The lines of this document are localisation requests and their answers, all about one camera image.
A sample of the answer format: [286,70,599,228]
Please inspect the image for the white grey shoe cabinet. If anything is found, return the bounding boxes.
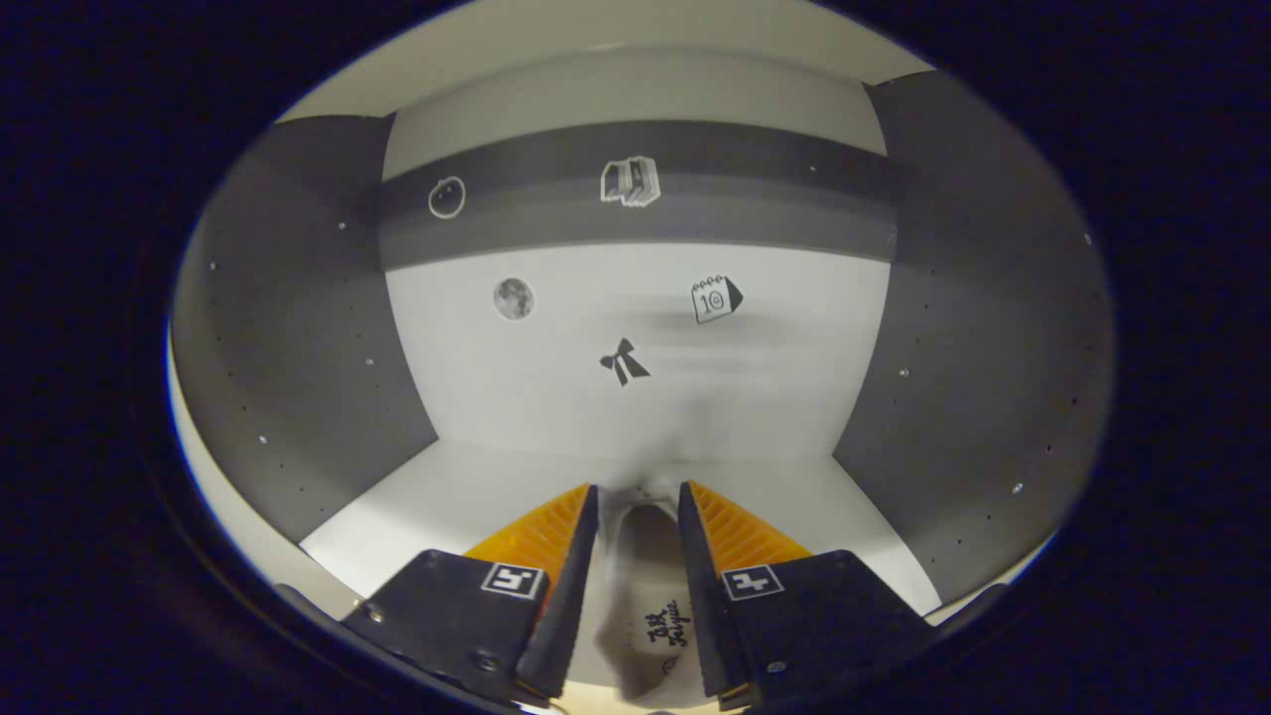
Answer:
[164,0,1118,711]

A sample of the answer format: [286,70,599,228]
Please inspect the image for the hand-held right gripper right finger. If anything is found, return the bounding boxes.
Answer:
[678,481,939,711]

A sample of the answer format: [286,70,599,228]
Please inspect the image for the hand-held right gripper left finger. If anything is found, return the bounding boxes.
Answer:
[343,484,600,708]

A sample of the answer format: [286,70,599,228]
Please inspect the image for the white shoe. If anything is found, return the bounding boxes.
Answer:
[594,482,711,711]

